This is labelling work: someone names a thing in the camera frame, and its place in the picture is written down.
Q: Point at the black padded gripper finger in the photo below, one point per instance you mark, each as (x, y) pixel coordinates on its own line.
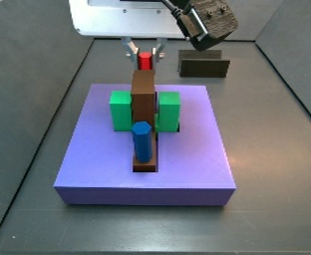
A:
(158, 54)

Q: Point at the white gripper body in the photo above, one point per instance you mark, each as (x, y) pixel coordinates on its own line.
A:
(117, 18)

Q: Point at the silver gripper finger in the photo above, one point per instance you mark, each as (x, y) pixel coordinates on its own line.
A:
(131, 48)

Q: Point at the green block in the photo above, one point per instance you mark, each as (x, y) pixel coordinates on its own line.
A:
(166, 116)

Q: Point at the brown bridge bar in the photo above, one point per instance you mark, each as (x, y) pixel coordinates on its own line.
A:
(145, 112)

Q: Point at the red hexagonal peg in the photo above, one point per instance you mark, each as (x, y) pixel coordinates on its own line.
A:
(146, 61)

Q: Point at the purple base board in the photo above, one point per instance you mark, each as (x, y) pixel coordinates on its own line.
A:
(193, 173)

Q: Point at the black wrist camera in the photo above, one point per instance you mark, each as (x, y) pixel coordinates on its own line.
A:
(206, 22)

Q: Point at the black angled bracket holder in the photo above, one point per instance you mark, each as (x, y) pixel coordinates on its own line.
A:
(202, 64)

